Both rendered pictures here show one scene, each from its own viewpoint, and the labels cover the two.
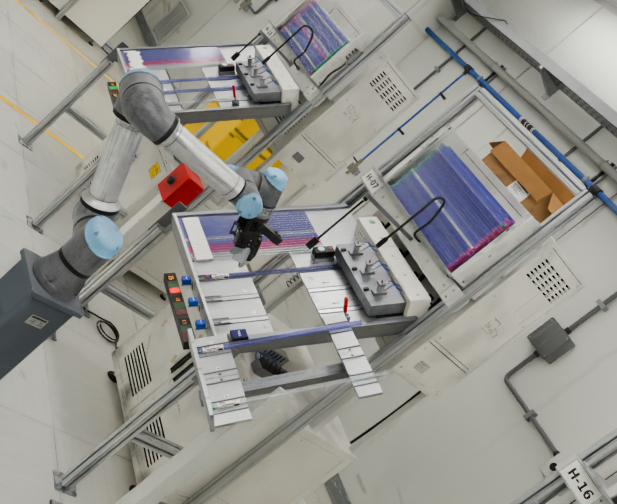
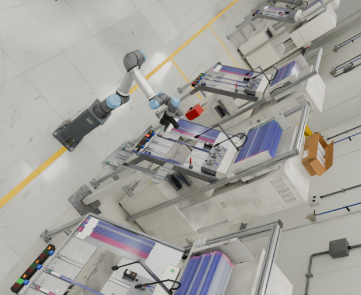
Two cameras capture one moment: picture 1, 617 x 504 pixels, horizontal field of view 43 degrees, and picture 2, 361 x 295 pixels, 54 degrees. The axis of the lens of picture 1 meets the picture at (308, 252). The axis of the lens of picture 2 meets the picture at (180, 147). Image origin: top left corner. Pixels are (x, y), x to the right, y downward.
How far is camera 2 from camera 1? 168 cm
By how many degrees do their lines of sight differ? 34
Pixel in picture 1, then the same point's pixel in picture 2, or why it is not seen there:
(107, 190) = (122, 87)
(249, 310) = (162, 150)
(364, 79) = (293, 96)
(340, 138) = not seen: hidden behind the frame
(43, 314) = (91, 119)
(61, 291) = (96, 113)
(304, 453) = (176, 219)
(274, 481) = (165, 226)
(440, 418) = (278, 260)
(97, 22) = (257, 63)
